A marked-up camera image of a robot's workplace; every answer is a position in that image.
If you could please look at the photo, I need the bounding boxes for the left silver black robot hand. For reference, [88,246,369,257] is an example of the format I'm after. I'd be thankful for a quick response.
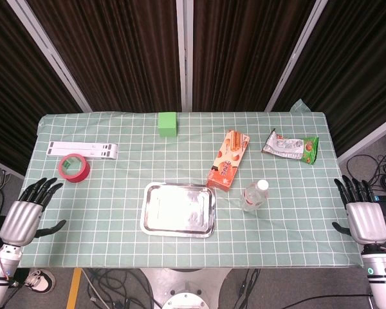
[0,177,67,248]

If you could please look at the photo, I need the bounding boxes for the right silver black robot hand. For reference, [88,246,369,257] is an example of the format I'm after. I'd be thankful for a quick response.
[331,178,386,246]

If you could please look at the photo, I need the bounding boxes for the transparent water bottle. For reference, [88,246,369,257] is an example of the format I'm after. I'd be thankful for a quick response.
[241,179,270,212]

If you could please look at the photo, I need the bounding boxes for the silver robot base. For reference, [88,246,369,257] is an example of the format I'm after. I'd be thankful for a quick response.
[138,267,234,309]

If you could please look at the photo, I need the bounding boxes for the stainless steel tray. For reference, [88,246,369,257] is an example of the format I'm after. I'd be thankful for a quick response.
[140,182,217,239]

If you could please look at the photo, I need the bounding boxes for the black white sneaker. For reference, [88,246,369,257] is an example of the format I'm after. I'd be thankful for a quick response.
[24,268,56,294]

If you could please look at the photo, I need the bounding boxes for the red tape roll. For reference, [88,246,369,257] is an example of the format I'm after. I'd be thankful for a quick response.
[58,153,91,183]

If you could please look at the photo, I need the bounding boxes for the yellow floor tape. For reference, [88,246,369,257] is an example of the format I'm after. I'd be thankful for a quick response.
[66,267,83,309]

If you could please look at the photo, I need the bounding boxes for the white folding stand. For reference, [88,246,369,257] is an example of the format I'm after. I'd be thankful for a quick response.
[47,141,120,160]

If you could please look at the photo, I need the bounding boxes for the green white snack bag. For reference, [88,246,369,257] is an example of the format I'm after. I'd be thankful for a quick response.
[261,129,320,165]

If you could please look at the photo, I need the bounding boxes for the orange biscuit box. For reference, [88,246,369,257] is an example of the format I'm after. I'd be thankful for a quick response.
[206,129,251,192]

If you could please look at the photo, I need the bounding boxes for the green checkered tablecloth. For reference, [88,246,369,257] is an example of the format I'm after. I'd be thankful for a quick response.
[17,99,363,268]

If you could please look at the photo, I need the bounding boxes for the green cube block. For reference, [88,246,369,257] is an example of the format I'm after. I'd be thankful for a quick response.
[158,111,179,138]

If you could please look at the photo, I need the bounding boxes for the black cable bundle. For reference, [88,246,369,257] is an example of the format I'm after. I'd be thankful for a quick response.
[345,128,386,207]

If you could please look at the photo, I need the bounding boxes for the black floor cables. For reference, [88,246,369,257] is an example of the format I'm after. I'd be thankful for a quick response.
[80,268,163,309]

